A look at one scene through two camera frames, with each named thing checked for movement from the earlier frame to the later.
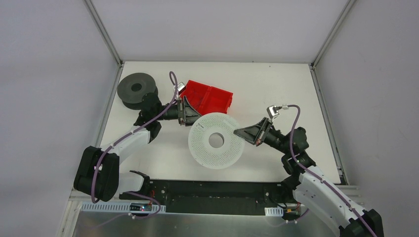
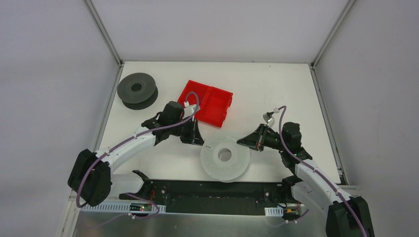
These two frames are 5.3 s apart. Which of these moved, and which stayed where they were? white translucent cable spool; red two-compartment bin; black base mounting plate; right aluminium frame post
Moved: white translucent cable spool
Stayed: red two-compartment bin; right aluminium frame post; black base mounting plate
